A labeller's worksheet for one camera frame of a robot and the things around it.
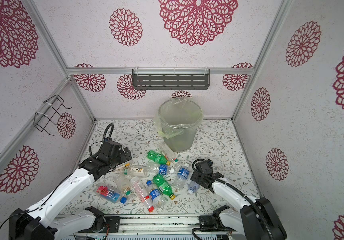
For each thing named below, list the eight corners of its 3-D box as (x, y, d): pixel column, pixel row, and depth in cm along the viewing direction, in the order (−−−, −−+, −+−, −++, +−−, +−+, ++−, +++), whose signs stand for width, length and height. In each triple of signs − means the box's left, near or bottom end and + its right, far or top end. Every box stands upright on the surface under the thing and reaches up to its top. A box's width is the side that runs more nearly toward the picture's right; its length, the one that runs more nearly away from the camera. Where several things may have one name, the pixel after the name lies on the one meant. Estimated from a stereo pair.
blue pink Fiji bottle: (97, 193, 85) (92, 189, 80) (103, 185, 88) (99, 181, 83) (123, 207, 80) (120, 204, 75) (128, 198, 83) (126, 195, 78)
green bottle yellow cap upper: (146, 159, 99) (145, 154, 95) (150, 152, 102) (149, 148, 98) (168, 168, 95) (168, 164, 91) (171, 161, 98) (171, 157, 94)
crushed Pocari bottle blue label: (147, 177, 92) (146, 173, 87) (148, 167, 96) (147, 163, 91) (174, 177, 92) (174, 173, 87) (174, 167, 96) (174, 163, 91)
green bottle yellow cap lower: (169, 203, 82) (168, 200, 78) (153, 181, 90) (152, 177, 86) (177, 196, 85) (177, 193, 80) (160, 175, 93) (160, 171, 88)
